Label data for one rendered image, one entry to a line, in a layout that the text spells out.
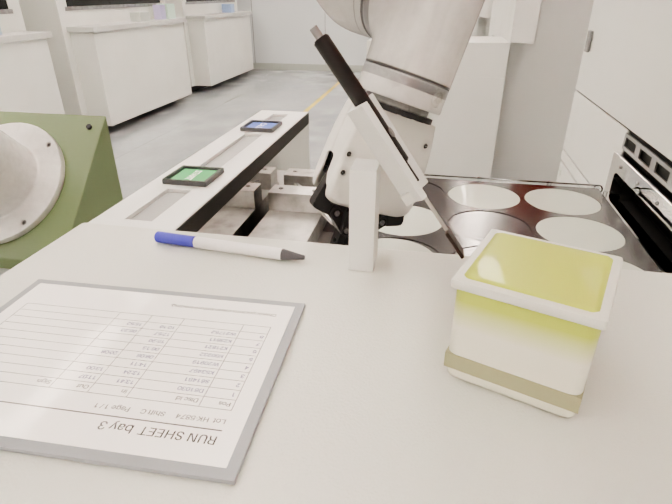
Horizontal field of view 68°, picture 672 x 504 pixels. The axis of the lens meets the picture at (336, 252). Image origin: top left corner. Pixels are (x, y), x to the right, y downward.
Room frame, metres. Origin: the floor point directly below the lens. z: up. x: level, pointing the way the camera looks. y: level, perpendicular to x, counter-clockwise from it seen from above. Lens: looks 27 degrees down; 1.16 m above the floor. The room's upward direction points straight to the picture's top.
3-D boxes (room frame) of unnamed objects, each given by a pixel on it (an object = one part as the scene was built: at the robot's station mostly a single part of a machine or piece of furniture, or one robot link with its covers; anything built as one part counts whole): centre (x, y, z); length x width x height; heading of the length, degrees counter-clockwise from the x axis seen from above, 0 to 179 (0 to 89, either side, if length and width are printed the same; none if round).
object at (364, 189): (0.36, -0.04, 1.03); 0.06 x 0.04 x 0.13; 79
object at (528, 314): (0.24, -0.11, 1.00); 0.07 x 0.07 x 0.07; 59
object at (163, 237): (0.38, 0.09, 0.97); 0.14 x 0.01 x 0.01; 73
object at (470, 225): (0.58, -0.19, 0.90); 0.34 x 0.34 x 0.01; 79
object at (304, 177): (0.77, 0.04, 0.89); 0.08 x 0.03 x 0.03; 79
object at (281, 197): (0.69, 0.06, 0.89); 0.08 x 0.03 x 0.03; 79
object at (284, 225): (0.61, 0.07, 0.87); 0.36 x 0.08 x 0.03; 169
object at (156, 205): (0.71, 0.15, 0.89); 0.55 x 0.09 x 0.14; 169
